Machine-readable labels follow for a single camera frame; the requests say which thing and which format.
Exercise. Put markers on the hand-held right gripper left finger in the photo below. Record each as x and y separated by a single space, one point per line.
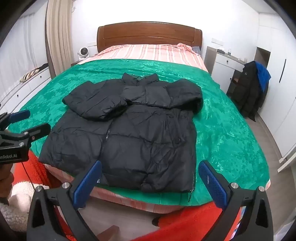
86 183

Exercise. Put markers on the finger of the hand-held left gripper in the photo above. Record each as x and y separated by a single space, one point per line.
19 115
37 131

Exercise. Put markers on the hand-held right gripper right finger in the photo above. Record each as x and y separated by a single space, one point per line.
212 183

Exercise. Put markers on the black puffer jacket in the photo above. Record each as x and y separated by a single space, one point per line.
138 139

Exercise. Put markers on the person's left hand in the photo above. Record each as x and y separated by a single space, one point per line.
4 180

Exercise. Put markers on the white low cabinet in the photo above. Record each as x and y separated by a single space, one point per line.
30 85

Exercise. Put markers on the striped cushion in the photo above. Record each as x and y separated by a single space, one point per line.
29 74

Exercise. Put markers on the white fluffy cloth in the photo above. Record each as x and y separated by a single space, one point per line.
18 197

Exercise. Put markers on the green velvet blanket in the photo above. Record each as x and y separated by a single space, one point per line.
231 139

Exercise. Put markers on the dark slipper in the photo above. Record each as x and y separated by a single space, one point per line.
158 223

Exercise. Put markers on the white sheer curtain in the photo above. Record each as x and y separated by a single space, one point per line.
27 41

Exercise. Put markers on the dark nightstand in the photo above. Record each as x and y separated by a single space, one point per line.
75 63

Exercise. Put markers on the small white fan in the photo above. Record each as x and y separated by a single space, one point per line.
83 51

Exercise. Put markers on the beige curtain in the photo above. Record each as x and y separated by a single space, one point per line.
60 34

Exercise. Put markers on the black coat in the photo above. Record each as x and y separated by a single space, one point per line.
249 92

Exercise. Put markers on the wooden chair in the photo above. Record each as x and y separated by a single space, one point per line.
235 80

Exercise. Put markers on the white wardrobe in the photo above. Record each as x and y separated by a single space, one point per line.
284 104

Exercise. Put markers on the blue garment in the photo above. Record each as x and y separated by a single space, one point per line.
263 74

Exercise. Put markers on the white desk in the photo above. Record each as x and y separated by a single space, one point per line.
222 61

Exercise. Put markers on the clear plastic box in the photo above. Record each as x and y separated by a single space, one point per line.
196 49

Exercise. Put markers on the pink striped bed sheet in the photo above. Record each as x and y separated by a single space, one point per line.
148 52

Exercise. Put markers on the wooden headboard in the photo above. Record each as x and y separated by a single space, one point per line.
148 34

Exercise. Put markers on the white wall socket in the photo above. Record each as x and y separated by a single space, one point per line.
217 41

